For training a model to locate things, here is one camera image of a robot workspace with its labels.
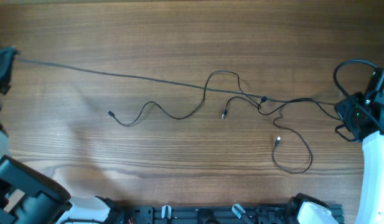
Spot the thick black usb cable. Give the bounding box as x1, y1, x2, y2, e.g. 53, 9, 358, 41
16, 57, 339, 105

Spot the thin black usb cable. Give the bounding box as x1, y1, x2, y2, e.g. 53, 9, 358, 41
107, 70, 269, 128
221, 95, 344, 174

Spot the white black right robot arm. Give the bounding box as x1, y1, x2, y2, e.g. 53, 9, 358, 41
334, 67, 384, 223

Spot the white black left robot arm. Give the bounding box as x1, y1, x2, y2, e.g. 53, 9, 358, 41
0, 123, 122, 224

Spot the black aluminium base frame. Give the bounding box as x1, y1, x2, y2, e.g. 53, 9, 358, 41
116, 203, 345, 224

